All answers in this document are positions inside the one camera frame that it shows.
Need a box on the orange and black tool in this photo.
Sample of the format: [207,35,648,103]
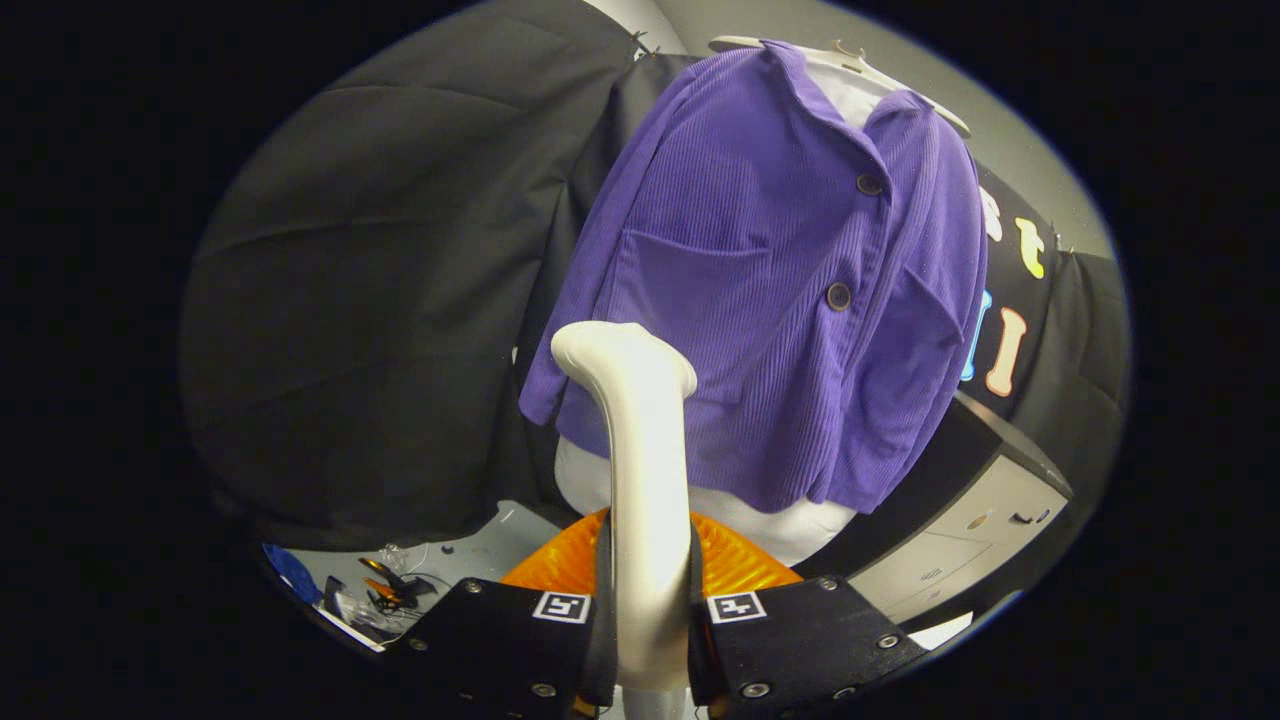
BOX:
[357,556,439,614]

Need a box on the clear plastic bag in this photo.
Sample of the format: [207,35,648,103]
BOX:
[322,577,407,647]

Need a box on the white plastic clothes hanger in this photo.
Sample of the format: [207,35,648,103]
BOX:
[708,35,974,140]

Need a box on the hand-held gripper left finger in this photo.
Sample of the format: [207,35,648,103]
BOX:
[385,508,623,720]

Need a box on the white shirt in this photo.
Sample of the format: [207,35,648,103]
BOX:
[553,55,903,569]

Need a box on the white paper sheet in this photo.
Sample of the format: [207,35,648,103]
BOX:
[904,611,975,652]

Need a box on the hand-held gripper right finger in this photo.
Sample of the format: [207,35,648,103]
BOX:
[685,510,931,720]

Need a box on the grey cabinet with dark top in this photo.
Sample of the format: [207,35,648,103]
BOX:
[795,390,1077,627]

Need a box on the purple corduroy jacket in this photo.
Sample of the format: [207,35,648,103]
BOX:
[518,40,991,516]

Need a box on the white garment steamer head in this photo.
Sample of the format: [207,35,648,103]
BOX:
[550,320,699,694]

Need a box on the blue round item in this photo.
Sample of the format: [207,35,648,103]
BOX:
[261,543,327,608]

